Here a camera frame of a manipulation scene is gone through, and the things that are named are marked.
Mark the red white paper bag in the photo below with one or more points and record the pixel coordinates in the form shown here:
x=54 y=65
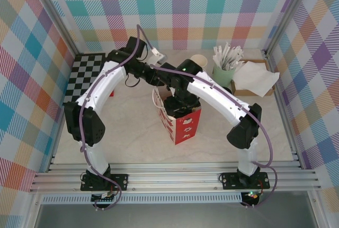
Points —
x=185 y=130

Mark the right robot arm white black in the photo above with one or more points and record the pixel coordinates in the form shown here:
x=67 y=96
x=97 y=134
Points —
x=219 y=93

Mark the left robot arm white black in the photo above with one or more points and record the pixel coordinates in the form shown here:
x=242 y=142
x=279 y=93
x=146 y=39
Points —
x=103 y=87

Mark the green white paper cup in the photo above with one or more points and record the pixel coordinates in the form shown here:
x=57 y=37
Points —
x=199 y=60

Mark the black plastic cup lid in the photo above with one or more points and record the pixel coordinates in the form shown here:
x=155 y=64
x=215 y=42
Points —
x=226 y=90

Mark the mint green straw holder cup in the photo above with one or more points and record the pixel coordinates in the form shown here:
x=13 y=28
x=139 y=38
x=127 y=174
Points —
x=223 y=76

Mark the paper wrapped straw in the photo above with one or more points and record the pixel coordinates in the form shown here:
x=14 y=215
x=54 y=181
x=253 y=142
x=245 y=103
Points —
x=237 y=55
x=239 y=64
x=233 y=54
x=216 y=53
x=220 y=54
x=226 y=52
x=239 y=59

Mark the black white chess board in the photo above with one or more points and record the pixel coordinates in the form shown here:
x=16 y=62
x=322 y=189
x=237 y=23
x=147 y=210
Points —
x=79 y=74

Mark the brown cardboard napkin box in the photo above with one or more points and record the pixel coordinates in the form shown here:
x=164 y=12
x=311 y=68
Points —
x=243 y=92

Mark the white paper napkin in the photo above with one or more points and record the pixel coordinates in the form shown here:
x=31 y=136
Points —
x=254 y=80

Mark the small circuit board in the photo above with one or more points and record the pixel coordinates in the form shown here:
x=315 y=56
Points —
x=104 y=197
x=251 y=195

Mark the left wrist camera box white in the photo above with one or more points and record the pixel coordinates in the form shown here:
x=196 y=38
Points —
x=155 y=58

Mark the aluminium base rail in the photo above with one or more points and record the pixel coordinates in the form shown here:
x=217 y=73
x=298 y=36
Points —
x=172 y=177

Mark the aluminium frame post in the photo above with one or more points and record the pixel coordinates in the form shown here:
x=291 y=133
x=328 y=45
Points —
x=58 y=16
x=288 y=11

